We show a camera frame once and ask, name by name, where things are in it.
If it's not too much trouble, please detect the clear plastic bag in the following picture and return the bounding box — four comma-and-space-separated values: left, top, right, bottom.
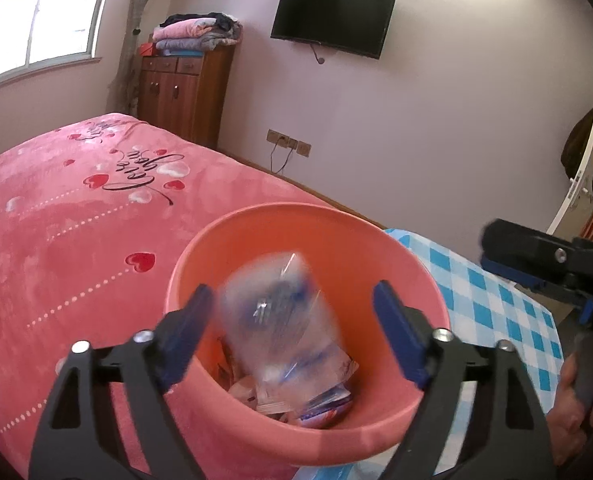
218, 251, 361, 406

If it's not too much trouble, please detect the trash pile in bucket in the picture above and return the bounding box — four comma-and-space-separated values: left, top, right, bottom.
217, 337, 359, 429

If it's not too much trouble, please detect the person right hand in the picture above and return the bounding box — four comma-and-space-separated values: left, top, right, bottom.
546, 353, 589, 466

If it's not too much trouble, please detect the white door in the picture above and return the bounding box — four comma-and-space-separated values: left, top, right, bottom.
547, 108, 593, 240

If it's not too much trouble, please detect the blue checkered plastic mat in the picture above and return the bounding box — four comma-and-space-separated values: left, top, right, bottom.
292, 229, 563, 479

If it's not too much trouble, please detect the orange plastic bucket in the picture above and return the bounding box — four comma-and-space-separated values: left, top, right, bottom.
167, 203, 449, 479

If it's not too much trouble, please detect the grey curtain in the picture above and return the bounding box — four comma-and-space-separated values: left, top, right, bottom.
106, 0, 149, 114

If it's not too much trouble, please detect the brown wooden cabinet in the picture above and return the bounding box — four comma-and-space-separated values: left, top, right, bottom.
137, 46, 234, 148

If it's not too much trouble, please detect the folded clothes pile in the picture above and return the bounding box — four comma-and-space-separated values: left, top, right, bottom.
152, 12, 243, 52

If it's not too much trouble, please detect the window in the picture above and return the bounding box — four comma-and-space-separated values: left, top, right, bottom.
0, 0, 104, 82

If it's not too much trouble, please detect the wall power socket strip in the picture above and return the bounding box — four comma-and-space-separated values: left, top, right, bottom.
266, 129, 312, 157

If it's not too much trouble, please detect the black wall television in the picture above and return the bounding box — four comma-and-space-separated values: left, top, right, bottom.
270, 0, 395, 60

